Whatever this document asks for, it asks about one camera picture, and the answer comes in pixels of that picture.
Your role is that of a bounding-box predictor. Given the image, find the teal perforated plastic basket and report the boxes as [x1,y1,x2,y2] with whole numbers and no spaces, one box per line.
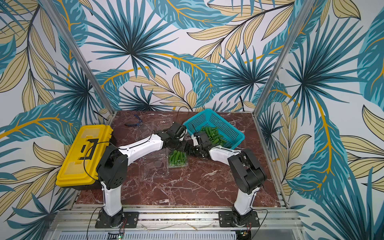
[184,109,245,150]

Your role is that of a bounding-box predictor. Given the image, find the clear plastic clamshell pepper container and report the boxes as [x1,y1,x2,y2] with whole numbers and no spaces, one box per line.
[152,117,173,132]

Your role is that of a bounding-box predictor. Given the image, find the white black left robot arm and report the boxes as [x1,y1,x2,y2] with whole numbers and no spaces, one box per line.
[95,123,187,229]

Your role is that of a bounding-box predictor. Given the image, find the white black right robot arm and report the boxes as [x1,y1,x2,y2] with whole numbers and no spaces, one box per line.
[184,133,268,227]

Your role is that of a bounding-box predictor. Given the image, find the yellow black toolbox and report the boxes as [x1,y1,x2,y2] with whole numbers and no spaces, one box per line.
[56,125,113,191]

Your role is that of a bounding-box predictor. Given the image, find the blue handled pliers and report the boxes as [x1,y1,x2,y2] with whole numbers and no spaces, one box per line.
[124,114,143,128]

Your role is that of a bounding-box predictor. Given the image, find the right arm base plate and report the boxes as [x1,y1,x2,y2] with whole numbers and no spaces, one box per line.
[219,210,260,228]

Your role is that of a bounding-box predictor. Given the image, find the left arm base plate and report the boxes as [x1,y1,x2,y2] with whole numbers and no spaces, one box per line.
[95,209,139,229]

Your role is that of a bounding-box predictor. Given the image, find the aluminium frame rail front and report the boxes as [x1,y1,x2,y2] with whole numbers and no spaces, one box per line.
[48,205,304,237]

